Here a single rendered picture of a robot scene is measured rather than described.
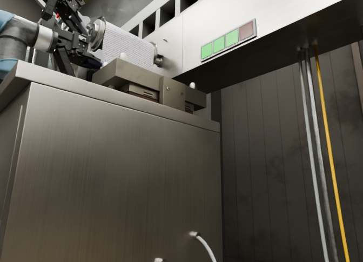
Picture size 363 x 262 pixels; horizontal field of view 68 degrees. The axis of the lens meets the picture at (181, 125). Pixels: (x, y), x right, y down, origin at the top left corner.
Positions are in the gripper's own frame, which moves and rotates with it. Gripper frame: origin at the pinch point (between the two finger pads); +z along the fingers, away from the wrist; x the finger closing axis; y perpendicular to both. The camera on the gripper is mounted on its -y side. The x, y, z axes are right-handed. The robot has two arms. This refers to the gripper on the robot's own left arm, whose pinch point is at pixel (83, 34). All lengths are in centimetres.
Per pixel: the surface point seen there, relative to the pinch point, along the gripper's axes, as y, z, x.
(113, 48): 1.3, 10.5, -8.2
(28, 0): 245, -141, 398
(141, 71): -11.5, 21.2, -27.9
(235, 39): 18, 32, -45
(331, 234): -21, 85, -64
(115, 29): 8.0, 5.5, -7.9
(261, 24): 19, 31, -55
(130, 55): 6.2, 16.7, -8.2
